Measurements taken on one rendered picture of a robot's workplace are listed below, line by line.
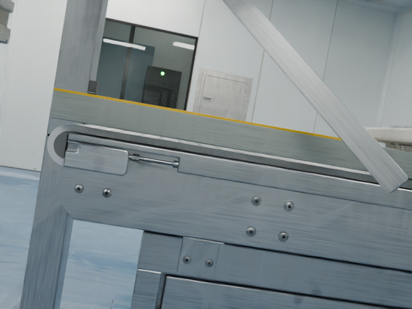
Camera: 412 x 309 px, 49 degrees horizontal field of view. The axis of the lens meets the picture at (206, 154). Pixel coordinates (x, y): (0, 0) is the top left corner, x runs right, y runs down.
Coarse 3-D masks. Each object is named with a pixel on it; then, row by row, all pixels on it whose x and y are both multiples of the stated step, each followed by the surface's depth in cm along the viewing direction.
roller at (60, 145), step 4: (64, 132) 52; (68, 132) 52; (76, 132) 54; (60, 136) 52; (64, 136) 52; (96, 136) 64; (100, 136) 67; (56, 140) 52; (60, 140) 52; (64, 140) 53; (56, 144) 52; (60, 144) 53; (64, 144) 53; (56, 148) 53; (60, 148) 53; (64, 148) 53; (56, 152) 53; (60, 152) 53; (64, 152) 52; (60, 156) 53; (64, 156) 53
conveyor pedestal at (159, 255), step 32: (160, 256) 58; (224, 256) 58; (256, 256) 58; (288, 256) 59; (160, 288) 59; (192, 288) 59; (224, 288) 59; (256, 288) 60; (288, 288) 59; (320, 288) 59; (352, 288) 60; (384, 288) 60
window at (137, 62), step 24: (120, 24) 537; (120, 48) 539; (144, 48) 544; (168, 48) 550; (192, 48) 555; (120, 72) 542; (144, 72) 547; (168, 72) 552; (192, 72) 557; (120, 96) 544; (144, 96) 549; (168, 96) 554
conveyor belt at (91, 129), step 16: (64, 128) 53; (80, 128) 53; (96, 128) 54; (112, 128) 64; (48, 144) 53; (160, 144) 54; (176, 144) 54; (192, 144) 56; (256, 160) 55; (272, 160) 55; (288, 160) 58; (352, 176) 56; (368, 176) 56
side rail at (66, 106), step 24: (72, 96) 51; (72, 120) 51; (96, 120) 52; (120, 120) 52; (144, 120) 52; (168, 120) 52; (192, 120) 52; (216, 120) 53; (216, 144) 53; (240, 144) 53; (264, 144) 53; (288, 144) 53; (312, 144) 54; (336, 144) 54; (360, 168) 54; (408, 168) 55
